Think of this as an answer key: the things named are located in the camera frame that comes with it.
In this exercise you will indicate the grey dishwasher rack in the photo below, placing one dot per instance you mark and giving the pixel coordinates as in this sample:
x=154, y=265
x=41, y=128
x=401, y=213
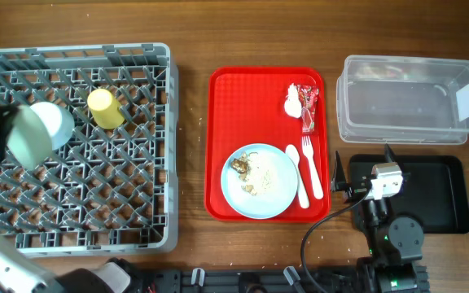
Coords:
x=106, y=191

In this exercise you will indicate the clear plastic bin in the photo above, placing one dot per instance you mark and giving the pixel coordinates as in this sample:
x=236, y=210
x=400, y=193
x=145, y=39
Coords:
x=403, y=100

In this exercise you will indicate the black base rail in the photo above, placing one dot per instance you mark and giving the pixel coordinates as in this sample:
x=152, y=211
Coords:
x=332, y=279

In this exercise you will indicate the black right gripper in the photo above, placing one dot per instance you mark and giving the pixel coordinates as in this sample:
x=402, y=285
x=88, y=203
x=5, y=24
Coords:
x=354, y=190

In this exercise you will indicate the white plastic spoon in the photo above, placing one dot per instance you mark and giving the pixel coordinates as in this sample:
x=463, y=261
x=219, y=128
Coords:
x=294, y=156

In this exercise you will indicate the black plastic tray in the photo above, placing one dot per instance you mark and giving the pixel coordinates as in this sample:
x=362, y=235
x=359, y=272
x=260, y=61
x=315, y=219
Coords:
x=435, y=194

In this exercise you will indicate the light blue bowl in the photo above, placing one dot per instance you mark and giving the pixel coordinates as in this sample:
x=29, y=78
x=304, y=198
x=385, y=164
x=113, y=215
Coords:
x=58, y=121

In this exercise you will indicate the crumpled white napkin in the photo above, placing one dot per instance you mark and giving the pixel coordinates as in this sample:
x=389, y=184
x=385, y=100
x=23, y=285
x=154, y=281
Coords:
x=292, y=105

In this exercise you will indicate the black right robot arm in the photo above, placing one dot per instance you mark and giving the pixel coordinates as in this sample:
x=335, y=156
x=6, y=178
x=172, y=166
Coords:
x=395, y=242

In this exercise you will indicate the light blue plate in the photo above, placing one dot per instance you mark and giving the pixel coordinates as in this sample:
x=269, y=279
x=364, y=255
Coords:
x=272, y=173

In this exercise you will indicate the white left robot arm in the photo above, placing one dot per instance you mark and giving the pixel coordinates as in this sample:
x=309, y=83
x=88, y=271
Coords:
x=19, y=274

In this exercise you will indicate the food scraps on plate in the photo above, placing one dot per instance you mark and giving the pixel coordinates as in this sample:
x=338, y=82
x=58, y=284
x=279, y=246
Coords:
x=242, y=167

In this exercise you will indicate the yellow plastic cup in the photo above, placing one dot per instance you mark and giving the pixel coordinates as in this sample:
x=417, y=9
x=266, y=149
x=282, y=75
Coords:
x=105, y=109

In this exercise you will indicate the red snack wrapper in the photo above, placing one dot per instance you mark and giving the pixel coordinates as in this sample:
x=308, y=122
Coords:
x=308, y=96

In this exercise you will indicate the red plastic tray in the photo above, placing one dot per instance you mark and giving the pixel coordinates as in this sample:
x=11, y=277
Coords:
x=245, y=106

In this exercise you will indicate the white plastic fork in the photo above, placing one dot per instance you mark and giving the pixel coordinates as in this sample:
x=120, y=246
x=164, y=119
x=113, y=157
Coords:
x=307, y=149

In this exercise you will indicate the mint green bowl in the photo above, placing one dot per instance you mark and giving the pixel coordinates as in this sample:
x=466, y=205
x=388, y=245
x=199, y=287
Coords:
x=29, y=140

